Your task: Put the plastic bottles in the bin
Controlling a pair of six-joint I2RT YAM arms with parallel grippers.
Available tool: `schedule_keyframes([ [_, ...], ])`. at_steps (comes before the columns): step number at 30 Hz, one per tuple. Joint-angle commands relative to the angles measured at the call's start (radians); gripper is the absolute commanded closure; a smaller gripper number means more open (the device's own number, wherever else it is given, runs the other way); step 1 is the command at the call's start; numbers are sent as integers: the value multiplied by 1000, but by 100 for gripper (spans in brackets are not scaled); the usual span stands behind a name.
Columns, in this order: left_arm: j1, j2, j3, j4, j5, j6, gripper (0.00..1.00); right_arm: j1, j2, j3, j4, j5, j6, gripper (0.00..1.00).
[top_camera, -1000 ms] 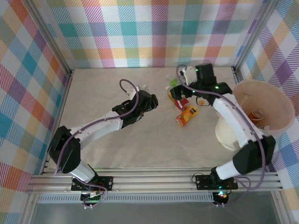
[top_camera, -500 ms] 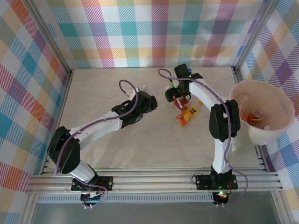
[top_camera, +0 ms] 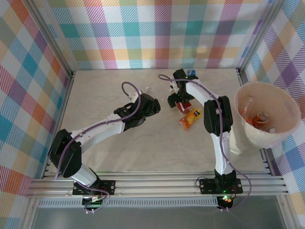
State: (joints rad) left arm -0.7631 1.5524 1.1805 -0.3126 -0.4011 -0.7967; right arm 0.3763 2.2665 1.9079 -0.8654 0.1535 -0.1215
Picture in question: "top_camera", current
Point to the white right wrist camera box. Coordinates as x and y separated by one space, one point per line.
172 88

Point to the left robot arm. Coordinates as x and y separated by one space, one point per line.
100 128

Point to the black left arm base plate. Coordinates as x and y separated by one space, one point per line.
107 187

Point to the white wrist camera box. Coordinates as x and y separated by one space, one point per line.
172 88
134 95

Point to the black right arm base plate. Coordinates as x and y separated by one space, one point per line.
206 186

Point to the aluminium corner post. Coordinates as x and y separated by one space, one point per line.
52 43
259 35

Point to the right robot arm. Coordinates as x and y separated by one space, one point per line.
220 148

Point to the red label cola bottle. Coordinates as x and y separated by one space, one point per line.
258 120

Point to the clear bottle white cap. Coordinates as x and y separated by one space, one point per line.
149 89

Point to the orange juice bottle black label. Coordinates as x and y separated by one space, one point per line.
190 118

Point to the blue label plastic bottle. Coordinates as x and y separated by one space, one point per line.
191 72

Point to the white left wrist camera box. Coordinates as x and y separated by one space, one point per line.
134 95

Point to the aluminium front mounting rail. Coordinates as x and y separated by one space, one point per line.
155 186

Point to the white round waste bin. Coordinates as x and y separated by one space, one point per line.
259 140

